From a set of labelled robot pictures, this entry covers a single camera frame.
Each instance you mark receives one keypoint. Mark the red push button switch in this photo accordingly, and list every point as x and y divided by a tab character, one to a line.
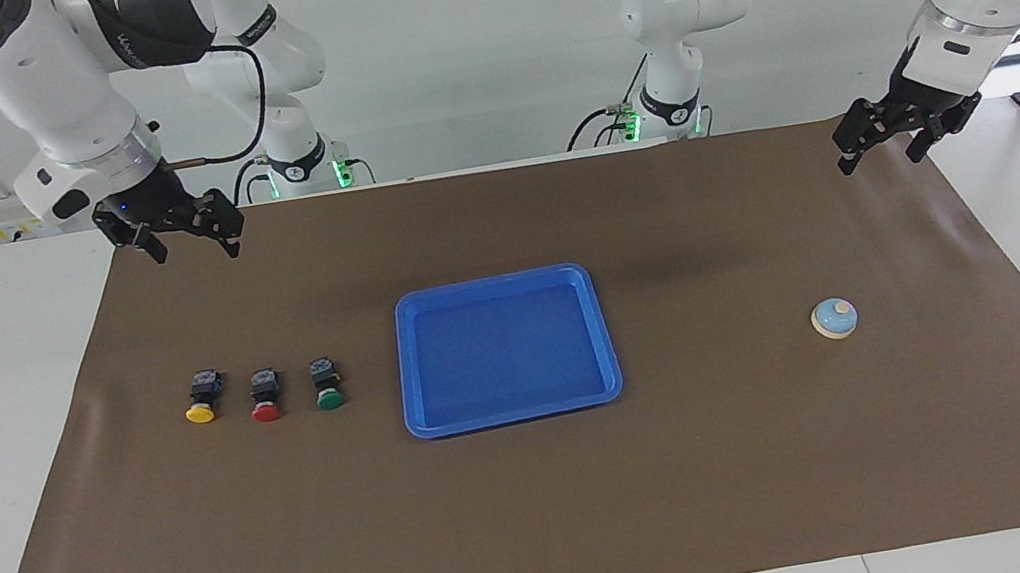
266	411

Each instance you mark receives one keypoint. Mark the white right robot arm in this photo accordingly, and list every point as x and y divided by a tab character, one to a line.
34	75

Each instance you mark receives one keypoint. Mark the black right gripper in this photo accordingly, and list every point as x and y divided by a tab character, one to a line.
154	203

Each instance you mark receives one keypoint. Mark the light blue desk bell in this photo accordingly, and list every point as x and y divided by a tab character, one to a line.
834	321

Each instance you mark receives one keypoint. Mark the green push button switch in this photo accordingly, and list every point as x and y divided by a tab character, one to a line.
330	399

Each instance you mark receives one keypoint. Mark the yellow push button switch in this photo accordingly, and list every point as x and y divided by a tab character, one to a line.
201	411

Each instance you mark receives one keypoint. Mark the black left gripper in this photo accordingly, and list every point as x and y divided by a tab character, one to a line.
930	87

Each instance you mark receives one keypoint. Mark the brown table mat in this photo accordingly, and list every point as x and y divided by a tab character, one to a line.
543	504

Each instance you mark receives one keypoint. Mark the blue plastic tray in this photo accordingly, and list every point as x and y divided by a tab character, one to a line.
504	348

